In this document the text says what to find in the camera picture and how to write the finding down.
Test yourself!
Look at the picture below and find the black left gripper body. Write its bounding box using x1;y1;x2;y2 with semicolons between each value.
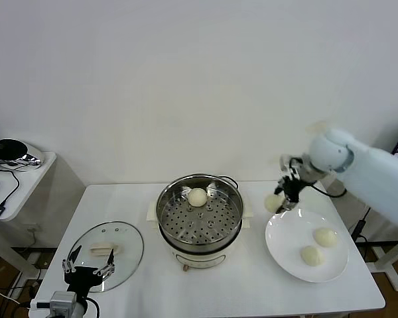
63;266;104;295

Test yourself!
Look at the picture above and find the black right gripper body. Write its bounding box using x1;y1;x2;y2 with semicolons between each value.
280;176;308;203

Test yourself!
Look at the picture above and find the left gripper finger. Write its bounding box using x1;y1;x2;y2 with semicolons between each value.
61;246;82;274
94;248;117;278

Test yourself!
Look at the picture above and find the white steamed baozi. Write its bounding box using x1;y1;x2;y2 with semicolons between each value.
300;245;326;268
313;227;339;248
188;187;208;208
263;193;284;214

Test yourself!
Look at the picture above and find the round glass pot lid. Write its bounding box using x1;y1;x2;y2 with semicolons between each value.
66;221;145;293

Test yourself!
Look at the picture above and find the perforated steel steamer basket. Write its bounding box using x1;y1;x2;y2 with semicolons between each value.
157;172;245;254

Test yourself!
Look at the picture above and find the white round plate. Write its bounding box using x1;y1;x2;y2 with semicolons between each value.
265;208;350;284

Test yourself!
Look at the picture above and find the white side table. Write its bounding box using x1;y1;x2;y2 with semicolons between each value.
351;205;398;294
0;150;58;286

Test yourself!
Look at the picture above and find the shiny chrome rounded device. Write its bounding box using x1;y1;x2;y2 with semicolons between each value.
0;137;44;170

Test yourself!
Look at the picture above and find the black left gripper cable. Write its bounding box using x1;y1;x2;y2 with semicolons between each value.
85;295;101;318

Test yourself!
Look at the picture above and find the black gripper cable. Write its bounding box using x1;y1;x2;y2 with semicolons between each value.
310;184;349;199
85;295;101;318

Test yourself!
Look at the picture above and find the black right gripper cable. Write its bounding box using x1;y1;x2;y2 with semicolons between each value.
310;184;349;199

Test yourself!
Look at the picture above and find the white floor cable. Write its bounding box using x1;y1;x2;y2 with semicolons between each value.
0;284;31;311

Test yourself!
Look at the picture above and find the black power adapter cable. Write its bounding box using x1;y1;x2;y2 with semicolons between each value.
350;207;371;244

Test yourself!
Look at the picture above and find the thin black desk cable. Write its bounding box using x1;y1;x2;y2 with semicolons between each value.
0;167;22;209

